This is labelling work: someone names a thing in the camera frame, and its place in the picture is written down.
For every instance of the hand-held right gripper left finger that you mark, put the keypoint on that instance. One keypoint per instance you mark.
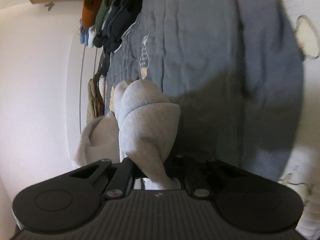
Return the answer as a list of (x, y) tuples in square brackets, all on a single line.
[(127, 172)]

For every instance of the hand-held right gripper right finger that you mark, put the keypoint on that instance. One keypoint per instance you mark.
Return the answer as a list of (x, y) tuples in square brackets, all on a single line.
[(190, 180)]

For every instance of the light grey hoodie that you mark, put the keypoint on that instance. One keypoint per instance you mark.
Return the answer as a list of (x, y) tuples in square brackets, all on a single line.
[(145, 130)]

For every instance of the stack of khaki folded clothes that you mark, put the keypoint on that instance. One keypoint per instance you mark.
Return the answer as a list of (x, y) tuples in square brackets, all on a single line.
[(93, 100)]

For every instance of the stack of dark folded clothes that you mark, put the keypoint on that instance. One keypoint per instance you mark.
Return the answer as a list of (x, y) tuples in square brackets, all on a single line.
[(112, 17)]

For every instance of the white headboard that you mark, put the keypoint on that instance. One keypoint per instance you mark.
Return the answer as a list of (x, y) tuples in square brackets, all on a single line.
[(75, 92)]

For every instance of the dark crumpled garments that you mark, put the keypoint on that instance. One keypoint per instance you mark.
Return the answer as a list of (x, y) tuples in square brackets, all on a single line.
[(102, 65)]

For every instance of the grey quilted bedspread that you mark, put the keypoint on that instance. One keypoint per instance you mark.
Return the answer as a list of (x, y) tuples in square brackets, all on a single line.
[(200, 55)]

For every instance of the white printed mattress cover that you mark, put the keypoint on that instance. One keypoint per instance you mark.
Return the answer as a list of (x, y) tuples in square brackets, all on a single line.
[(312, 92)]

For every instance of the butterfly wall sticker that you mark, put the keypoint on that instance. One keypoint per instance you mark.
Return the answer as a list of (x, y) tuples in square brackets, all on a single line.
[(49, 6)]

